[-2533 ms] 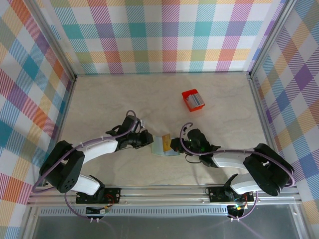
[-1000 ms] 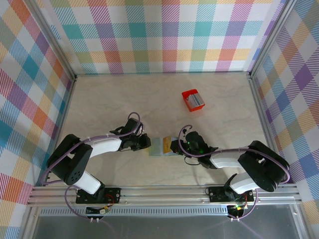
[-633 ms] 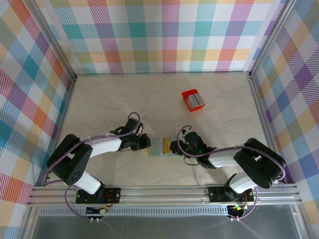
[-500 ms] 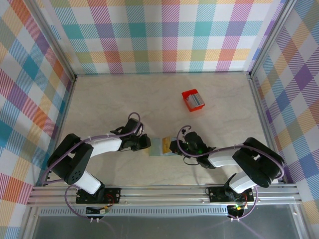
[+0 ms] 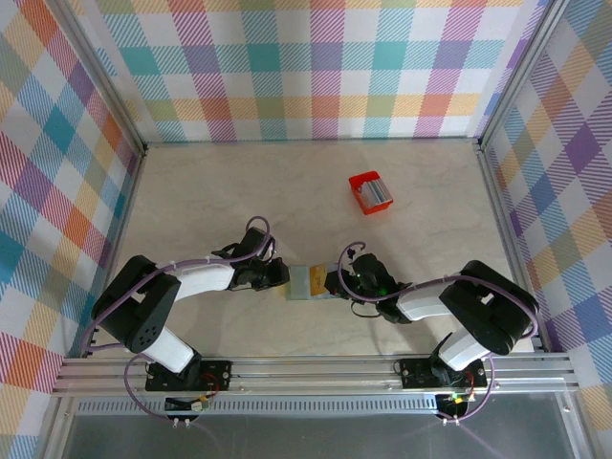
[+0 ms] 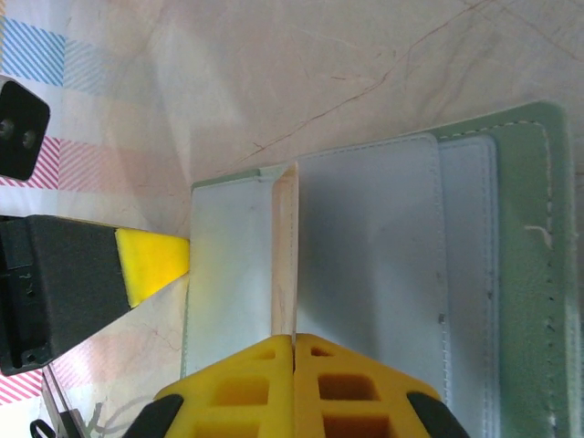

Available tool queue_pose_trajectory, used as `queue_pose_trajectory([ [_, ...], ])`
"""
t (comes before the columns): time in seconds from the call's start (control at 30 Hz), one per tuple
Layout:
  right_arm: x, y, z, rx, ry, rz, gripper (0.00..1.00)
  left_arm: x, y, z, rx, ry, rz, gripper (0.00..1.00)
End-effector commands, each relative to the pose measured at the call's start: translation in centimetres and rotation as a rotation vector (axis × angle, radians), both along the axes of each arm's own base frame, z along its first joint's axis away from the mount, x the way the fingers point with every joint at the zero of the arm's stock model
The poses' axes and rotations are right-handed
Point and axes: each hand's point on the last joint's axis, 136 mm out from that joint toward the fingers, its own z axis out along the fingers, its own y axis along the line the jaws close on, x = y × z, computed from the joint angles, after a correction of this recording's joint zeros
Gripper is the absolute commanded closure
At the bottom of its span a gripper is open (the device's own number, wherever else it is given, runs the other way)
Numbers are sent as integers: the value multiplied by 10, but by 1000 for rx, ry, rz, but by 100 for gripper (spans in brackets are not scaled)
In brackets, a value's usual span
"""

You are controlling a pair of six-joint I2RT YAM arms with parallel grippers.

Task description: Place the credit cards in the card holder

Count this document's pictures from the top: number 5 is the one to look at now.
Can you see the long aluminium mounting rail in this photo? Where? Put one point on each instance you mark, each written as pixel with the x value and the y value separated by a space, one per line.
pixel 311 373

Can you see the white credit card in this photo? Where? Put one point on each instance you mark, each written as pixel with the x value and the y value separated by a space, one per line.
pixel 363 191

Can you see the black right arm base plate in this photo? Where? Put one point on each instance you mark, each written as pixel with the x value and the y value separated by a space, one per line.
pixel 416 373

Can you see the gold credit card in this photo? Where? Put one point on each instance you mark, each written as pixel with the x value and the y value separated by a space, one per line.
pixel 318 279

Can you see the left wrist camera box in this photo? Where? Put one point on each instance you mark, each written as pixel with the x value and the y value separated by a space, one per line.
pixel 273 253

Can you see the small connector circuit board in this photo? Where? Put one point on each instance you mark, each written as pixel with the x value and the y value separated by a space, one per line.
pixel 454 399
pixel 198 405

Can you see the thin aluminium end rail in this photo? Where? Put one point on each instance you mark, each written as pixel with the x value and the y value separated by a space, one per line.
pixel 311 140

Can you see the aluminium table side rail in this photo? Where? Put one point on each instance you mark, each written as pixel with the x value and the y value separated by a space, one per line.
pixel 118 244
pixel 508 239

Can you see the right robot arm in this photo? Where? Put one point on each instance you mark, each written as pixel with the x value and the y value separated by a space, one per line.
pixel 492 306

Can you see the aluminium frame post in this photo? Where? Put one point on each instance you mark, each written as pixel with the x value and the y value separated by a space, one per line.
pixel 105 72
pixel 519 72

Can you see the clear plastic zip bag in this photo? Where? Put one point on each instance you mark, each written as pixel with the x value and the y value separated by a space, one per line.
pixel 299 282

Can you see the red plastic bin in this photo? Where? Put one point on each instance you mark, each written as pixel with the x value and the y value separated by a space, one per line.
pixel 378 208

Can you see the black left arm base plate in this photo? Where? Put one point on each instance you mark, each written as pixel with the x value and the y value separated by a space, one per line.
pixel 217 370

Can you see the grey metal panel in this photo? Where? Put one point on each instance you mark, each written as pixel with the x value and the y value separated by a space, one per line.
pixel 311 440

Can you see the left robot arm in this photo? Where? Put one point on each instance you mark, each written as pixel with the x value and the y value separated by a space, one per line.
pixel 138 306

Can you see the blue grey credit card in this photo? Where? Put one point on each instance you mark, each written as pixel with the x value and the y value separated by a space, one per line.
pixel 378 191

